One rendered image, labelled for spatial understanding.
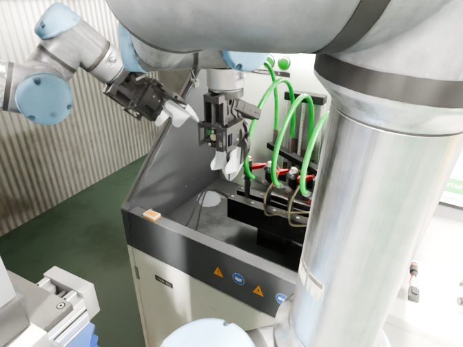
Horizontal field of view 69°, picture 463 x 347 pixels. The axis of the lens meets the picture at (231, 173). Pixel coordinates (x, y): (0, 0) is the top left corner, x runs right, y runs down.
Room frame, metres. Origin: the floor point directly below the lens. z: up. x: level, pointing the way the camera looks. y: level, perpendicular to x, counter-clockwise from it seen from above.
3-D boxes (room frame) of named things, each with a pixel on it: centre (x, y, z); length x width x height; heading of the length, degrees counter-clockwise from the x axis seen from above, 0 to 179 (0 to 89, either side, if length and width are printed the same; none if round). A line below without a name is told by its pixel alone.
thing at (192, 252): (0.80, 0.07, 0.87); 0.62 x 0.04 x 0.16; 58
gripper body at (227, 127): (0.66, 0.02, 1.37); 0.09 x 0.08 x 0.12; 147
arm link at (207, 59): (0.57, 0.00, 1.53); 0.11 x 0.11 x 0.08; 14
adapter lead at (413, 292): (0.59, -0.44, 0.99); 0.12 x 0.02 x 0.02; 154
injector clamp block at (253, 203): (0.93, -0.16, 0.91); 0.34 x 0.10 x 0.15; 58
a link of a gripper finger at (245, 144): (0.67, -0.02, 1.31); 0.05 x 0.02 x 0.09; 57
